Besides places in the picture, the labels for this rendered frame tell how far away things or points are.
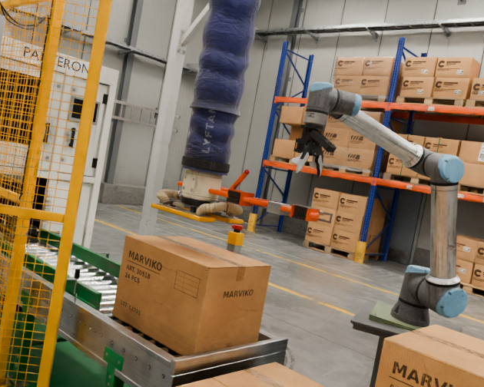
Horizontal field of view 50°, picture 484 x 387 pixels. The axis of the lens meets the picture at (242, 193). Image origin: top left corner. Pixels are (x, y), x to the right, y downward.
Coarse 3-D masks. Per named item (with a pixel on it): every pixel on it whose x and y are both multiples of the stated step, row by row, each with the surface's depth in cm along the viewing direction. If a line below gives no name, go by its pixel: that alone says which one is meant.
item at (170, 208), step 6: (156, 204) 242; (162, 204) 241; (168, 204) 246; (168, 210) 235; (174, 210) 233; (180, 210) 232; (186, 210) 233; (192, 210) 231; (186, 216) 227; (192, 216) 225; (198, 216) 225; (204, 216) 227
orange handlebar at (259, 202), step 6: (210, 192) 235; (216, 192) 232; (222, 192) 230; (246, 198) 220; (252, 198) 218; (258, 198) 219; (252, 204) 218; (258, 204) 216; (264, 204) 213; (282, 210) 208; (288, 210) 205; (312, 216) 199; (318, 216) 200
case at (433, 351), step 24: (408, 336) 162; (432, 336) 167; (456, 336) 172; (384, 360) 155; (408, 360) 150; (432, 360) 145; (456, 360) 146; (480, 360) 150; (384, 384) 154; (408, 384) 149; (432, 384) 145; (456, 384) 140; (480, 384) 136
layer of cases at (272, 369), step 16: (256, 368) 220; (272, 368) 223; (192, 384) 193; (208, 384) 195; (224, 384) 198; (240, 384) 201; (256, 384) 203; (272, 384) 206; (288, 384) 209; (304, 384) 212
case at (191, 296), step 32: (128, 256) 247; (160, 256) 232; (192, 256) 225; (224, 256) 239; (128, 288) 245; (160, 288) 230; (192, 288) 216; (224, 288) 219; (256, 288) 234; (128, 320) 243; (160, 320) 228; (192, 320) 214; (224, 320) 222; (256, 320) 238; (192, 352) 213
